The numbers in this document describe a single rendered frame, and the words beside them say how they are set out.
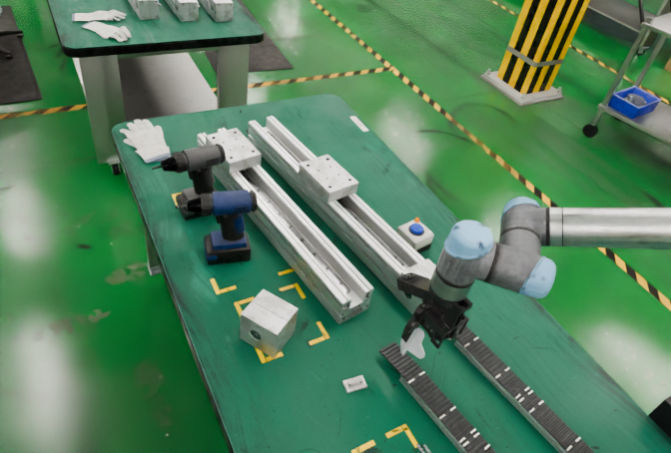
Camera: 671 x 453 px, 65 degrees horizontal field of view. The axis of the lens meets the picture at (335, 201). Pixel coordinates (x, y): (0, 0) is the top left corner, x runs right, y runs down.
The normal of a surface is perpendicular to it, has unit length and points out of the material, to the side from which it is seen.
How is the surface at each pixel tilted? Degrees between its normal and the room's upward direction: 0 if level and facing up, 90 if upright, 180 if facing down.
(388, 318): 0
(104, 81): 90
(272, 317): 0
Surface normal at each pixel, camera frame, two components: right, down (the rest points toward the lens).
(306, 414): 0.14, -0.76
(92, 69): 0.47, 0.62
